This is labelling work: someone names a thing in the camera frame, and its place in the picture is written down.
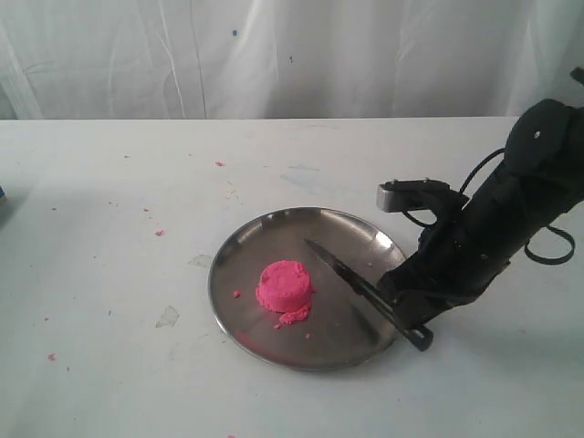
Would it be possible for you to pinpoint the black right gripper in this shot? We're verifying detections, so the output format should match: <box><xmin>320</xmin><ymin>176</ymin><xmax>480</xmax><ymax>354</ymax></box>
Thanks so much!
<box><xmin>377</xmin><ymin>99</ymin><xmax>579</xmax><ymax>351</ymax></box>

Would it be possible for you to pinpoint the black kitchen knife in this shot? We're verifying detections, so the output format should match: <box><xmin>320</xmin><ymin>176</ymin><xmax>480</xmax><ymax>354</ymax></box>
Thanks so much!
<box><xmin>304</xmin><ymin>239</ymin><xmax>433</xmax><ymax>351</ymax></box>

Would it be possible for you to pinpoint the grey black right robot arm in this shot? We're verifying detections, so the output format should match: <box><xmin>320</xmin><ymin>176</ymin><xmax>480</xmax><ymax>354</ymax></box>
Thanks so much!
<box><xmin>378</xmin><ymin>99</ymin><xmax>583</xmax><ymax>351</ymax></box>

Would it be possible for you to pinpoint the round steel plate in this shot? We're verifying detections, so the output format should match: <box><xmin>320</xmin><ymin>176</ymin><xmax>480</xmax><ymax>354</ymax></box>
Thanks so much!
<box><xmin>208</xmin><ymin>207</ymin><xmax>405</xmax><ymax>370</ymax></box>

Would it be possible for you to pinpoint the white backdrop sheet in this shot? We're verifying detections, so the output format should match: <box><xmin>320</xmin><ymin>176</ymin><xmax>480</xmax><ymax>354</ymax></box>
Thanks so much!
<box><xmin>1</xmin><ymin>1</ymin><xmax>583</xmax><ymax>120</ymax></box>

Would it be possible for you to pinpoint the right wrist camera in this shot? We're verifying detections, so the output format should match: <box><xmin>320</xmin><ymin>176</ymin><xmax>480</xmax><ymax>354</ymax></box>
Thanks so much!
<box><xmin>376</xmin><ymin>179</ymin><xmax>469</xmax><ymax>215</ymax></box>

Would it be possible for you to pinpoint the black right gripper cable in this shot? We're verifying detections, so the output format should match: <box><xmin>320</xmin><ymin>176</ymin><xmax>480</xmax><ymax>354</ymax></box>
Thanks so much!
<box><xmin>455</xmin><ymin>148</ymin><xmax>577</xmax><ymax>265</ymax></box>

